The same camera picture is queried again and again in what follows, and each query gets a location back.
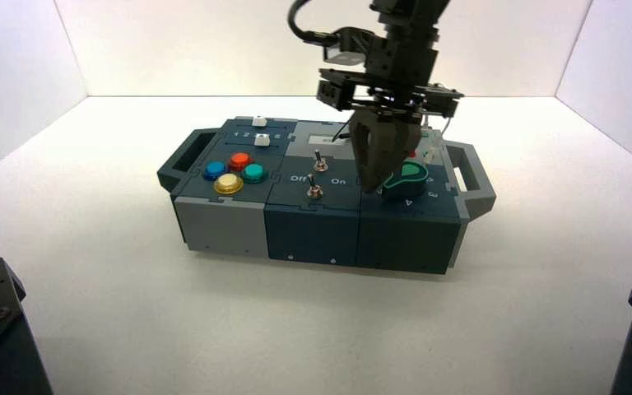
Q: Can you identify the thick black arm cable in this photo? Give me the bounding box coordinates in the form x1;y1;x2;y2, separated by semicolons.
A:
287;0;350;48

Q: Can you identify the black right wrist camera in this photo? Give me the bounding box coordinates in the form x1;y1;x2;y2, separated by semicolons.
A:
320;28;374;65

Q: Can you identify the white banana plug cable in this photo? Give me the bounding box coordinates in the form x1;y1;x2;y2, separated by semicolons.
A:
424;114;453;165

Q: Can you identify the yellow push button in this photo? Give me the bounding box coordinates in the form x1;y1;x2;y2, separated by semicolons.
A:
212;173;244;196

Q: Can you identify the grey and teal control box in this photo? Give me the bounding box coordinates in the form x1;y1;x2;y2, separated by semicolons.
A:
156;117;497;276

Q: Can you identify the teal push button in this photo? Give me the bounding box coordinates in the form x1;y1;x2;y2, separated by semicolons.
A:
240;163;268;185

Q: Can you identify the black and green rotary knob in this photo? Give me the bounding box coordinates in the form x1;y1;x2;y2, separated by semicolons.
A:
382;160;430;200

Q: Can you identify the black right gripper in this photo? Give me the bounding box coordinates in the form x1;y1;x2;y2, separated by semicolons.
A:
315;32;465;195

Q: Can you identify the orange push button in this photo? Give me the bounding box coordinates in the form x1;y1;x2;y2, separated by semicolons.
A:
227;152;253;173

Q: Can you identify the blue push button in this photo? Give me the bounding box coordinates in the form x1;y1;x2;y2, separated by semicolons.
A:
202;160;229;182

